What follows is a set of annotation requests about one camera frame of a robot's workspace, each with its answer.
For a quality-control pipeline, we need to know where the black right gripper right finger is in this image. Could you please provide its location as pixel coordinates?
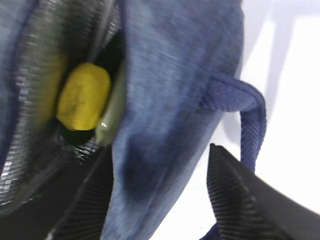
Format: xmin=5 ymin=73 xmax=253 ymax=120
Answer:
xmin=206 ymin=144 xmax=320 ymax=240

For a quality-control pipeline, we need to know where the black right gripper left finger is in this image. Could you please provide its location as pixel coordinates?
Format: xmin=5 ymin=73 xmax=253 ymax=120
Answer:
xmin=0 ymin=145 xmax=114 ymax=240

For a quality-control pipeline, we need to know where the green lidded glass container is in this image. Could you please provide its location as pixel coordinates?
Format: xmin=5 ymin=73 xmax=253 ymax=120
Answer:
xmin=95 ymin=61 xmax=127 ymax=147

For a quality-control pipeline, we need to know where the yellow lemon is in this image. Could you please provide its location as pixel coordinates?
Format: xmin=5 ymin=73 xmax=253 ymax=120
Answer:
xmin=56 ymin=62 xmax=111 ymax=131

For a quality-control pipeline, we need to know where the dark blue lunch bag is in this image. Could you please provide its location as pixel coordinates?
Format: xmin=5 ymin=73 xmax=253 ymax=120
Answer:
xmin=0 ymin=0 xmax=266 ymax=240

